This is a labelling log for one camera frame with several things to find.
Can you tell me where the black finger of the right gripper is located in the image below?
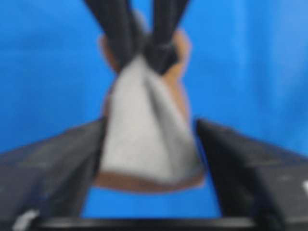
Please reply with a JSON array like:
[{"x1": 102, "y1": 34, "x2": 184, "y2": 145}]
[
  {"x1": 144, "y1": 0, "x2": 189, "y2": 75},
  {"x1": 84, "y1": 0, "x2": 144, "y2": 67}
]

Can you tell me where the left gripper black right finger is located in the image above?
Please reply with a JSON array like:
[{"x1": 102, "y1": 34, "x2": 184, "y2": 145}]
[{"x1": 196, "y1": 119, "x2": 308, "y2": 231}]

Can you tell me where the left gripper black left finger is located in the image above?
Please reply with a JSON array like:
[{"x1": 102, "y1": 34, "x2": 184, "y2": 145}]
[{"x1": 0, "y1": 118, "x2": 106, "y2": 231}]

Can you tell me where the grey and brown sponge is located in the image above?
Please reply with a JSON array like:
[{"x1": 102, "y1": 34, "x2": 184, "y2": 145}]
[{"x1": 93, "y1": 29, "x2": 206, "y2": 193}]

